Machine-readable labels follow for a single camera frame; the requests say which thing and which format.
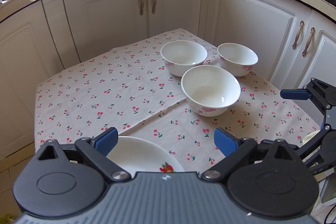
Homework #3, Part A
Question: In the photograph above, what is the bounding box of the cherry print tablecloth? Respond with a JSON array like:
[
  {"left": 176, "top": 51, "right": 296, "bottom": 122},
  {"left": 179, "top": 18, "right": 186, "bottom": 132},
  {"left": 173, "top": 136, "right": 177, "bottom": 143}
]
[{"left": 34, "top": 28, "right": 322, "bottom": 180}]

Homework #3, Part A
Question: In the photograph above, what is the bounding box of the grey glass door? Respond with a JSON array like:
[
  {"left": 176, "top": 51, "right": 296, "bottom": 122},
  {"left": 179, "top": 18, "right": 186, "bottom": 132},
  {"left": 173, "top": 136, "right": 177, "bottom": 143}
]
[{"left": 318, "top": 174, "right": 336, "bottom": 207}]

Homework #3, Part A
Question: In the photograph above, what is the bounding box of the white kitchen cabinet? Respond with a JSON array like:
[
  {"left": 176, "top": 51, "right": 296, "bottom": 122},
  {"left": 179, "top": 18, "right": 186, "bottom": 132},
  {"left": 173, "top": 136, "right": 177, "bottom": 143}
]
[{"left": 0, "top": 0, "right": 336, "bottom": 161}]

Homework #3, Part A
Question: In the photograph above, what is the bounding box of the white pink flower bowl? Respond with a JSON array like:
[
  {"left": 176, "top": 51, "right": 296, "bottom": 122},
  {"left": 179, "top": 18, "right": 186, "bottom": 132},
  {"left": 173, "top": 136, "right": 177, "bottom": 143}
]
[
  {"left": 217, "top": 43, "right": 259, "bottom": 77},
  {"left": 160, "top": 40, "right": 208, "bottom": 77},
  {"left": 181, "top": 66, "right": 241, "bottom": 117}
]

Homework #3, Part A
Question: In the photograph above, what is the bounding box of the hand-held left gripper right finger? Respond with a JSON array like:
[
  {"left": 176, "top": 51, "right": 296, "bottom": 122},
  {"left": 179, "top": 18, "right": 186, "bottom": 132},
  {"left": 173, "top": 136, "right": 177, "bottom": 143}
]
[{"left": 201, "top": 128, "right": 300, "bottom": 183}]

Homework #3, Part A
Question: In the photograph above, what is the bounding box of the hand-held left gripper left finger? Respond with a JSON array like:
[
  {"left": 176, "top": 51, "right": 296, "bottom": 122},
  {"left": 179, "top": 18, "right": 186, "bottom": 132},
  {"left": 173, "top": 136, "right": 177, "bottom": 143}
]
[{"left": 36, "top": 127, "right": 132, "bottom": 183}]

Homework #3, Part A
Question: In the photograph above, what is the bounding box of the deep white fruit print plate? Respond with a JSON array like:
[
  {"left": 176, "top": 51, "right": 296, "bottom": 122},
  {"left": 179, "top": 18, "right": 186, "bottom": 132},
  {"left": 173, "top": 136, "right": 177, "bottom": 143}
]
[{"left": 106, "top": 136, "right": 186, "bottom": 174}]

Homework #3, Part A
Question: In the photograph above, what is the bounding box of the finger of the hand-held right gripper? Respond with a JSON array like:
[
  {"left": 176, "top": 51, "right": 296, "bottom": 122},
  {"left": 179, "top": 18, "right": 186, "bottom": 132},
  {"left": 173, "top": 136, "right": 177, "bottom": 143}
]
[
  {"left": 297, "top": 123, "right": 331, "bottom": 175},
  {"left": 280, "top": 77, "right": 336, "bottom": 110}
]

